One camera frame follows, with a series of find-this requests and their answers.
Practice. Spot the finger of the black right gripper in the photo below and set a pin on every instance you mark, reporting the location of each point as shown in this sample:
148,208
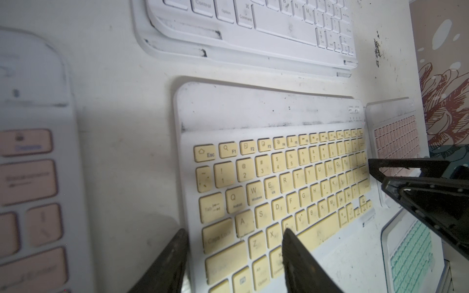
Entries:
441,204
429,167

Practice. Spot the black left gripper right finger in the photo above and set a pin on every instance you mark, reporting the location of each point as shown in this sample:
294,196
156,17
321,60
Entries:
303,274

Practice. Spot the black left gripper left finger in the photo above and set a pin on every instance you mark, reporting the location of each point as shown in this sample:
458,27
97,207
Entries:
166,273

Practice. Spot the green keyboard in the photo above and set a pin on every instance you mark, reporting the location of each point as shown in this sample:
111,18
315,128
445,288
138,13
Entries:
412,254

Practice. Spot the yellow keyboard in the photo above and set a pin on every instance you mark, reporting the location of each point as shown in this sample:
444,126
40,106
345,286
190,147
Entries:
159,45
254,163

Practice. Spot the far right pink keyboard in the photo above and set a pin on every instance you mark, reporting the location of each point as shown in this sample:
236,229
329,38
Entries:
393,130

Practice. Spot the pink keyboard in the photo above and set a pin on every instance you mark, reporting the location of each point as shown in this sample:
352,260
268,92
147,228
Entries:
45,234
393,130

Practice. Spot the near left pink keyboard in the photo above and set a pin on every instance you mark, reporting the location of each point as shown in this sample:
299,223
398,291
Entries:
45,234

